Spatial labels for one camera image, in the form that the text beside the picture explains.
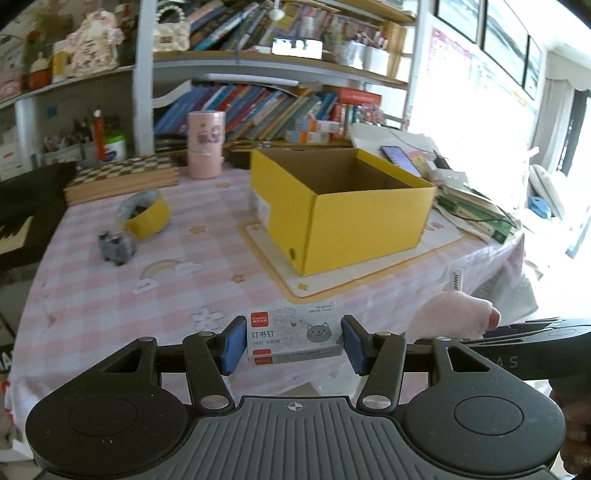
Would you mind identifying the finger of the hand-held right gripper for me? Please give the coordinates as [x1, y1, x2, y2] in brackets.
[484, 318, 591, 335]
[413, 328, 591, 350]

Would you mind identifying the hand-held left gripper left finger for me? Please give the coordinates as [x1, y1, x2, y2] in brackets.
[99, 315, 247, 414]

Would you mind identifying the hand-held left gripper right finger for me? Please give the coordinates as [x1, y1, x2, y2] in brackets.
[341, 315, 492, 411]

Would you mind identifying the white staples box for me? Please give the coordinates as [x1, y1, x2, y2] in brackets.
[246, 302, 346, 365]

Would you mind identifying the pink plush toy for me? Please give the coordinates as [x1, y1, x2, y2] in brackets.
[406, 265, 502, 342]

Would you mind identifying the yellow cardboard box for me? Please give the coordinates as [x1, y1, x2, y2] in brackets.
[249, 148, 437, 278]

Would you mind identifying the yellow tape roll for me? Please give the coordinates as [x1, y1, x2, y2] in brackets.
[115, 190, 171, 241]

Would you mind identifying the pink checked desktop tablecloth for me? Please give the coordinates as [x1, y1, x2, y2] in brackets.
[7, 157, 539, 416]

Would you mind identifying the person's right hand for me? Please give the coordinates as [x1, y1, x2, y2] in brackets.
[549, 376, 591, 476]

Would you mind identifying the green book stack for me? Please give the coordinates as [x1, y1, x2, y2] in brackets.
[436, 187, 520, 244]

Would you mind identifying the black smartphone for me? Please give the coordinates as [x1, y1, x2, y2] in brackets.
[381, 145, 423, 177]

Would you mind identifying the pink cup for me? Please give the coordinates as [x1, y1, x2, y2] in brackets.
[186, 111, 227, 181]

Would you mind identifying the checkered wooden box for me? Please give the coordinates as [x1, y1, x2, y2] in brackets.
[64, 154, 182, 207]

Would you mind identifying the stack of white papers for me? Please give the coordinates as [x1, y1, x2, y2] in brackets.
[348, 122, 444, 158]

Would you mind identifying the orange and white small box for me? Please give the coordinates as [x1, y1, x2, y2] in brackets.
[295, 117, 342, 132]
[284, 130, 331, 144]

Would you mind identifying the green-lid white jar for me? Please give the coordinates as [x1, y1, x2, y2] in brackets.
[102, 134, 127, 162]

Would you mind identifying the row of slanted books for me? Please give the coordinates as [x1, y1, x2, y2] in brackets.
[154, 83, 340, 141]

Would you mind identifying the red box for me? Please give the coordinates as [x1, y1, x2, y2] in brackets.
[337, 88, 384, 125]

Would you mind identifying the black piano keyboard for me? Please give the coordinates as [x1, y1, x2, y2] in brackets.
[0, 161, 79, 273]

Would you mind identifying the white pen pot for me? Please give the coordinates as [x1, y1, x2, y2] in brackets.
[339, 39, 391, 77]

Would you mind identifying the white shelf unit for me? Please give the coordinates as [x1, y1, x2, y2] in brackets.
[0, 0, 419, 171]

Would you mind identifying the window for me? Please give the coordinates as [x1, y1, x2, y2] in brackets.
[436, 0, 546, 100]

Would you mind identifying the white quilted handbag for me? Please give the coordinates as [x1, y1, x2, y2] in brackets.
[152, 4, 191, 51]

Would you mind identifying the row of shelf-top books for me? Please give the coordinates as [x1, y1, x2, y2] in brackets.
[187, 0, 333, 51]

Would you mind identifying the floral paper craft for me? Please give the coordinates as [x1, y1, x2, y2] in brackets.
[62, 11, 125, 77]

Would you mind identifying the red and white jar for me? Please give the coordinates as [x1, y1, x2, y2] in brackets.
[28, 52, 51, 90]

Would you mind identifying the alphabet wall poster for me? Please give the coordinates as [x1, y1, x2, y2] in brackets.
[428, 27, 476, 88]

